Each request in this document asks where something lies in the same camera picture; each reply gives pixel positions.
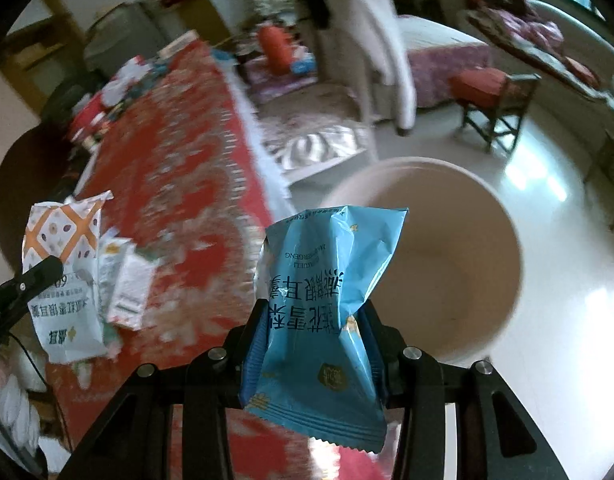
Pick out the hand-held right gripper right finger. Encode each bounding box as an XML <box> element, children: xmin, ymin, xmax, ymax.
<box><xmin>359</xmin><ymin>301</ymin><xmax>563</xmax><ymax>480</ymax></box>

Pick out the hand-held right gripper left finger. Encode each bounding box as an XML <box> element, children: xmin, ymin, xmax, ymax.
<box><xmin>59</xmin><ymin>300</ymin><xmax>269</xmax><ymax>480</ymax></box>

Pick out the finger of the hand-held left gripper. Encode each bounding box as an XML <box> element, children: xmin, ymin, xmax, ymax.
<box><xmin>0</xmin><ymin>255</ymin><xmax>65</xmax><ymax>342</ymax></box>

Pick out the white orange snack packet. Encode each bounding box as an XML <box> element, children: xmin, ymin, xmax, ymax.
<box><xmin>22</xmin><ymin>191</ymin><xmax>115</xmax><ymax>365</ymax></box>

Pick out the blue snack packet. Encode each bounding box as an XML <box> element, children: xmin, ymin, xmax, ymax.
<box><xmin>238</xmin><ymin>205</ymin><xmax>409</xmax><ymax>456</ymax></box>

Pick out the beige plastic bin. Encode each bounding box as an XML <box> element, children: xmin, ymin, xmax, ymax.
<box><xmin>327</xmin><ymin>156</ymin><xmax>522</xmax><ymax>368</ymax></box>

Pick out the dark round wooden table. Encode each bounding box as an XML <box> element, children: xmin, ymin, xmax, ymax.
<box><xmin>0</xmin><ymin>125</ymin><xmax>88</xmax><ymax>261</ymax></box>

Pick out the white medicine box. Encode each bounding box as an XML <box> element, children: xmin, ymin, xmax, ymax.
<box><xmin>98</xmin><ymin>237</ymin><xmax>157</xmax><ymax>332</ymax></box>

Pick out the red floral tablecloth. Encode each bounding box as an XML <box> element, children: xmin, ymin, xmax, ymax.
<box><xmin>44</xmin><ymin>42</ymin><xmax>403</xmax><ymax>480</ymax></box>

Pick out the pile of packets and jars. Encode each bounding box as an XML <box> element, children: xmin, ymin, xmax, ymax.
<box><xmin>67</xmin><ymin>55</ymin><xmax>174</xmax><ymax>152</ymax></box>

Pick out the wooden chair with red cushion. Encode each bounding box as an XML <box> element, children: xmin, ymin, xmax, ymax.
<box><xmin>449</xmin><ymin>69</ymin><xmax>543</xmax><ymax>153</ymax></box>

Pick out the bed with purple cover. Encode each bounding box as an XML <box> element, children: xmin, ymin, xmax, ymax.
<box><xmin>397</xmin><ymin>15</ymin><xmax>493</xmax><ymax>111</ymax></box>

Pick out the white coat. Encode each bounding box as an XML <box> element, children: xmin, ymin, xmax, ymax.
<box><xmin>332</xmin><ymin>0</ymin><xmax>418</xmax><ymax>136</ymax></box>

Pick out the red container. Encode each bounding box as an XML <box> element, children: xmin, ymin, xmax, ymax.
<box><xmin>257</xmin><ymin>25</ymin><xmax>294</xmax><ymax>77</ymax></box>

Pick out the pile of purple clothes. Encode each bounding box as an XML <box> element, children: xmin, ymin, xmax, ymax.
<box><xmin>464</xmin><ymin>0</ymin><xmax>604</xmax><ymax>92</ymax></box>

